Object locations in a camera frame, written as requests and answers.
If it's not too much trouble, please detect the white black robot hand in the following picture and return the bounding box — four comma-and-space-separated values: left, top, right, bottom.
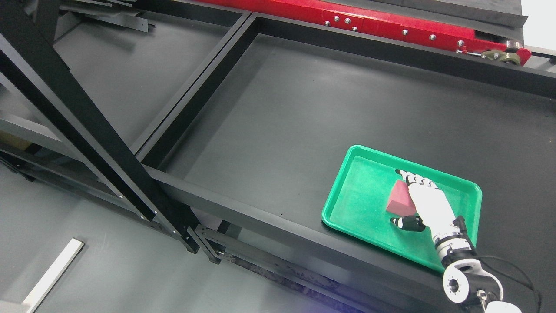
391, 169, 460, 242

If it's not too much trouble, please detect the pink foam block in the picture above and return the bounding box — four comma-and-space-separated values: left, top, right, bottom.
385, 180, 417, 216

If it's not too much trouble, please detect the green plastic tray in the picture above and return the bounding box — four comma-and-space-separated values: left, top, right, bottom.
321, 145, 482, 272

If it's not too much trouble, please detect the black metal shelf rack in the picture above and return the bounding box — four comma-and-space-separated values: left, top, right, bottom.
137, 13, 555, 313
1, 0, 251, 253

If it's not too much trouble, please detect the left black metal shelf rack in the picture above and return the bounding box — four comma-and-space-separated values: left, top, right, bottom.
1, 0, 251, 253

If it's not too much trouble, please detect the red metal beam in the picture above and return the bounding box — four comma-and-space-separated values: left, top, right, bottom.
211, 0, 533, 66

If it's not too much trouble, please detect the white desk with T-leg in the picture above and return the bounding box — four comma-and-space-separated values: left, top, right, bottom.
0, 238, 85, 313

